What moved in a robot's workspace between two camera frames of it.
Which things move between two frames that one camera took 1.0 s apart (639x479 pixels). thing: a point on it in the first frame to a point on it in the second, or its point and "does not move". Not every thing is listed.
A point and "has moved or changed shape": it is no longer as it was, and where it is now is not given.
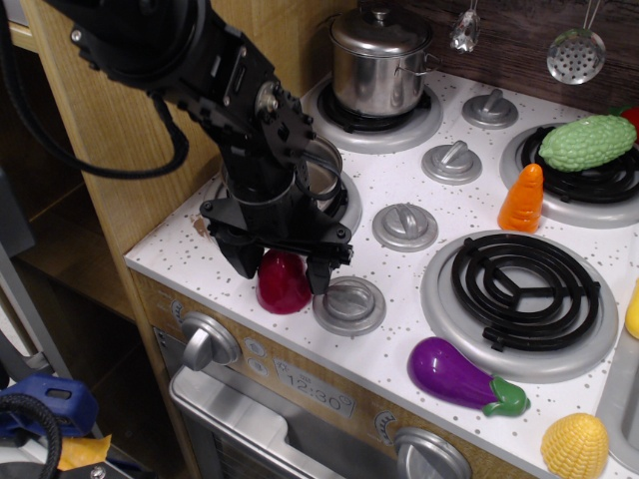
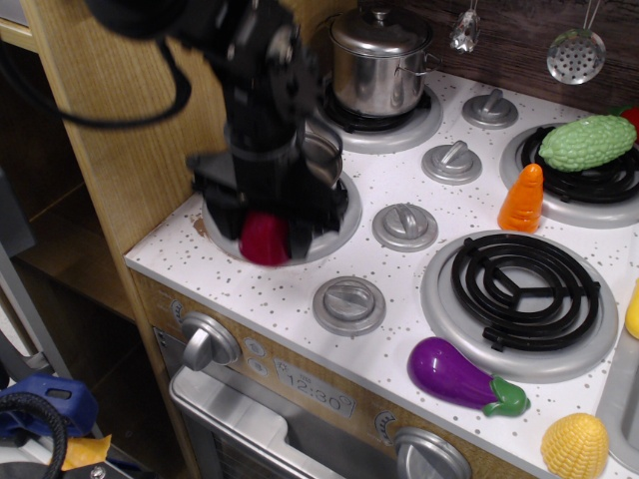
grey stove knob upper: (452, 164) does not move
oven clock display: (315, 388) does not move
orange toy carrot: (521, 206) does not move
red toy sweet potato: (284, 284) has moved or changed shape
